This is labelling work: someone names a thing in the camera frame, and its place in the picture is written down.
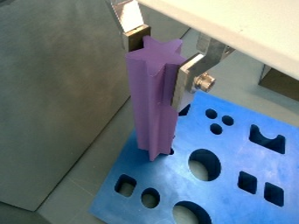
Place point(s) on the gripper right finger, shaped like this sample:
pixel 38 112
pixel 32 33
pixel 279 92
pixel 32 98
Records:
pixel 193 76

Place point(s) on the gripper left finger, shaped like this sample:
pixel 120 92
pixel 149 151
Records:
pixel 132 28

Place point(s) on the purple star-shaped bar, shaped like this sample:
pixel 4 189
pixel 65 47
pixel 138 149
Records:
pixel 152 69

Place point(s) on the blue shape-sorting block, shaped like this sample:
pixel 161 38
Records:
pixel 232 171

